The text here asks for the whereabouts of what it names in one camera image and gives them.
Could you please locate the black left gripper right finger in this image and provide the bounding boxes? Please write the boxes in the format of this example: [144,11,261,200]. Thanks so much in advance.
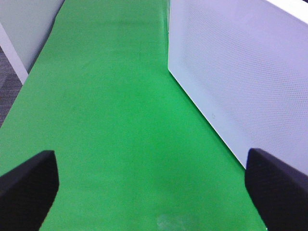
[244,148,308,231]

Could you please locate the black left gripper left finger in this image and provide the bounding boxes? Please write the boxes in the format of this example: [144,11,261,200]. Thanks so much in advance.
[0,150,59,231]

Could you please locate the white microwave door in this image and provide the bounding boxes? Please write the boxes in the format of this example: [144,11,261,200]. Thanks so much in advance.
[168,0,308,173]

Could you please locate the green table mat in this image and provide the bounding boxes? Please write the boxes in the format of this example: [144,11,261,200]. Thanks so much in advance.
[0,0,266,231]

